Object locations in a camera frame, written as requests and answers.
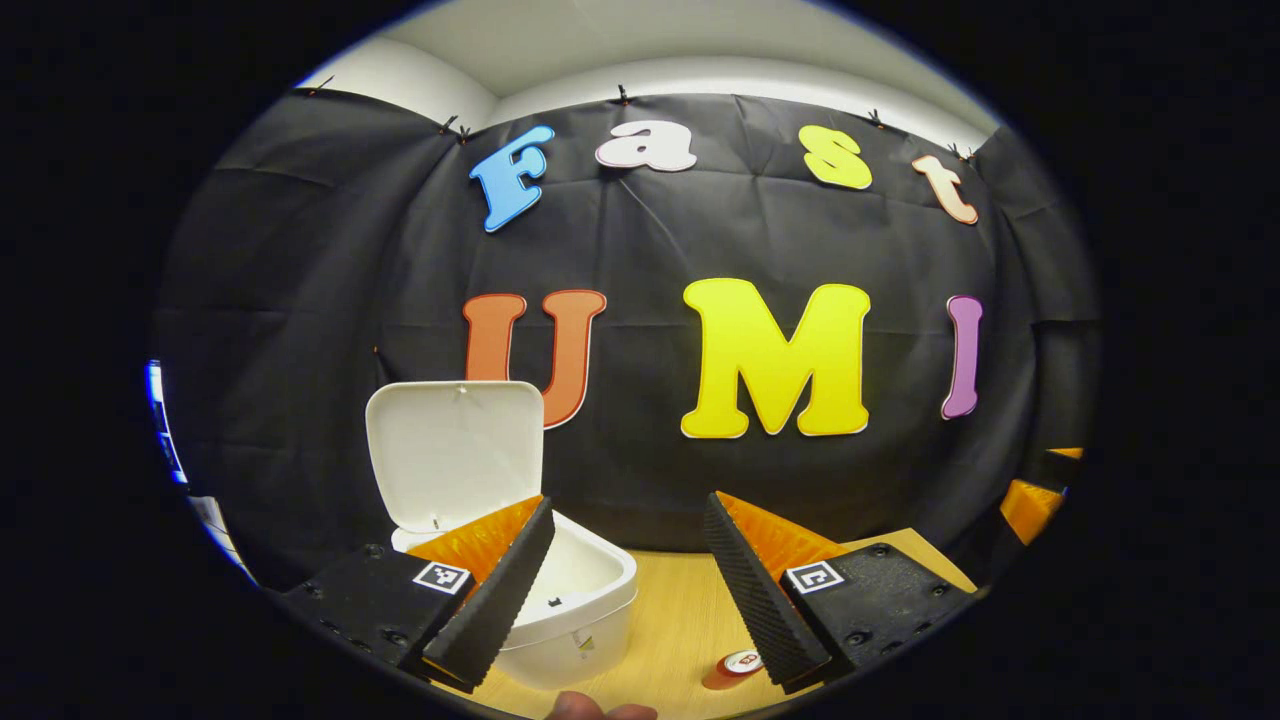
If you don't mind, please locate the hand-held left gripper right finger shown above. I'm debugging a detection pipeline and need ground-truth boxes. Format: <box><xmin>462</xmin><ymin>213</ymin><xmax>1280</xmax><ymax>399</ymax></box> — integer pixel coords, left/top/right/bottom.
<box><xmin>701</xmin><ymin>490</ymin><xmax>978</xmax><ymax>697</ymax></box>

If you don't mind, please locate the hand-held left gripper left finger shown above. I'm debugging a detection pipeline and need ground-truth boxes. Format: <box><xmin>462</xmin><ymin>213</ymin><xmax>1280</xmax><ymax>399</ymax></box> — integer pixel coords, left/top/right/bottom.
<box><xmin>278</xmin><ymin>495</ymin><xmax>557</xmax><ymax>694</ymax></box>

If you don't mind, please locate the red pop can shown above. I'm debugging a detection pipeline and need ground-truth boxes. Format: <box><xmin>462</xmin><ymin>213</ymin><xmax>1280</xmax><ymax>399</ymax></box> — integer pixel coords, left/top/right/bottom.
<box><xmin>700</xmin><ymin>649</ymin><xmax>767</xmax><ymax>692</ymax></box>

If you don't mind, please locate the white desktop garbage bin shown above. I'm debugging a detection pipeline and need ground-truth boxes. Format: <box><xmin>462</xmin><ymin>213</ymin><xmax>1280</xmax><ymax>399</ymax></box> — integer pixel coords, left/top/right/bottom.
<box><xmin>364</xmin><ymin>380</ymin><xmax>640</xmax><ymax>692</ymax></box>

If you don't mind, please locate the wooden desktop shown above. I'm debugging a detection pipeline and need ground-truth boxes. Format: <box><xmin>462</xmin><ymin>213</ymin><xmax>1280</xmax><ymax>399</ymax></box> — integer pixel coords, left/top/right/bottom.
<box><xmin>430</xmin><ymin>527</ymin><xmax>980</xmax><ymax>720</ymax></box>

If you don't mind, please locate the black backdrop cloth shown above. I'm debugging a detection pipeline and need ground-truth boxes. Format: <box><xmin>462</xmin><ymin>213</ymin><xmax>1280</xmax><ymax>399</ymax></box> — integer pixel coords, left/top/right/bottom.
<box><xmin>150</xmin><ymin>88</ymin><xmax>1103</xmax><ymax>593</ymax></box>

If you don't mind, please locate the computer monitor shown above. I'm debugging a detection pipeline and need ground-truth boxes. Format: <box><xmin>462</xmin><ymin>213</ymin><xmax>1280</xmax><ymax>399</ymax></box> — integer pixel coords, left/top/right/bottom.
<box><xmin>145</xmin><ymin>358</ymin><xmax>193</xmax><ymax>488</ymax></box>

